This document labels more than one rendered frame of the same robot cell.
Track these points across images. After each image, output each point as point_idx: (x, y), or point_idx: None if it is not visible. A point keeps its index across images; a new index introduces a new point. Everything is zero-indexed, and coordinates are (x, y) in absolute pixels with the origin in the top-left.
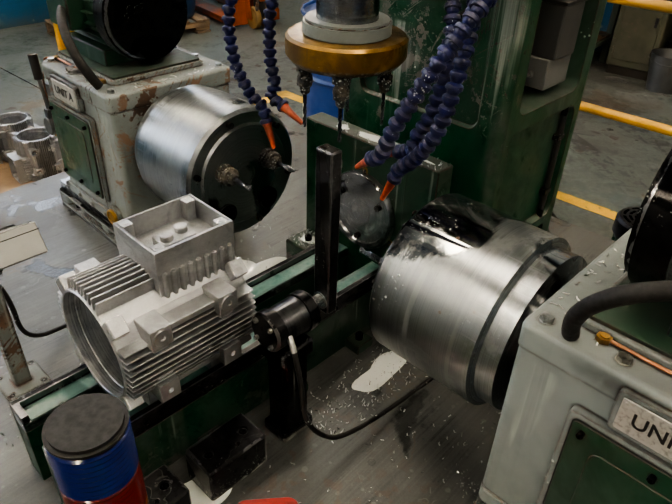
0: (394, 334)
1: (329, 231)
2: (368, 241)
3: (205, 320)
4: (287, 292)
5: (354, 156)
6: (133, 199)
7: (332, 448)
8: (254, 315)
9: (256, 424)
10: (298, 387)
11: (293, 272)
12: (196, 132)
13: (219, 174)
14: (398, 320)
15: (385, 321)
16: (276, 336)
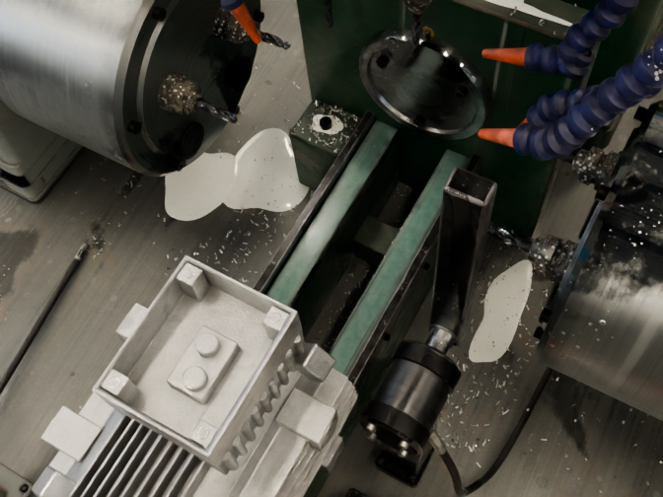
0: (590, 382)
1: (470, 280)
2: (441, 128)
3: (300, 466)
4: (333, 247)
5: (403, 10)
6: (4, 130)
7: (481, 475)
8: (366, 420)
9: (362, 467)
10: (453, 480)
11: (334, 213)
12: (103, 48)
13: (167, 102)
14: (603, 375)
15: (574, 370)
16: (415, 449)
